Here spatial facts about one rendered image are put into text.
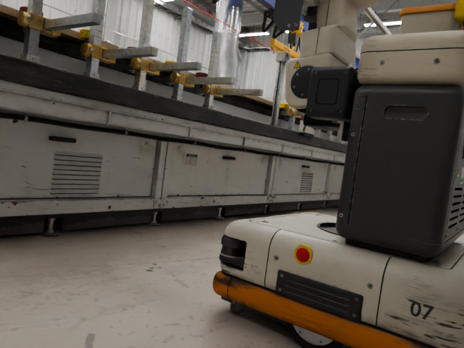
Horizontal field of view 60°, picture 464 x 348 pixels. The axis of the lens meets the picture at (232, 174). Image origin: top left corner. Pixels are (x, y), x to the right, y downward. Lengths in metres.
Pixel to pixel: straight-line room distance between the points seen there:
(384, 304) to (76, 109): 1.31
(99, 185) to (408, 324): 1.56
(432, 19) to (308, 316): 0.83
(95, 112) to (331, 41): 0.99
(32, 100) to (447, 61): 1.32
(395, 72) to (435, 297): 0.51
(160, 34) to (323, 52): 10.78
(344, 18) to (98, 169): 1.33
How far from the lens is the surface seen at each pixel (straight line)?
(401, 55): 1.05
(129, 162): 2.19
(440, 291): 0.98
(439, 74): 1.03
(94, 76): 1.73
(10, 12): 1.78
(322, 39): 1.32
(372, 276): 1.00
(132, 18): 11.36
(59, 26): 1.55
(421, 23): 1.24
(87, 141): 2.03
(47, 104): 1.66
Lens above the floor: 0.48
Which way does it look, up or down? 3 degrees down
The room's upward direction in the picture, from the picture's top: 7 degrees clockwise
